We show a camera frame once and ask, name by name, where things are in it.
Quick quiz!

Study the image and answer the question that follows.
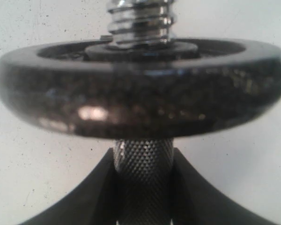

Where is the chrome dumbbell bar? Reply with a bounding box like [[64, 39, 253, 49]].
[[108, 0, 174, 225]]

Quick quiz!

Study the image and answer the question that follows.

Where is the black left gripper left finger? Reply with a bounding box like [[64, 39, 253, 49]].
[[22, 148, 118, 225]]

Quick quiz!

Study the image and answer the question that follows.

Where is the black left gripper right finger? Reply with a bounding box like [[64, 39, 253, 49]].
[[172, 148, 260, 225]]

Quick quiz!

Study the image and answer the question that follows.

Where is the black plate far end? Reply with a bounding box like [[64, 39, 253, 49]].
[[0, 38, 281, 139]]

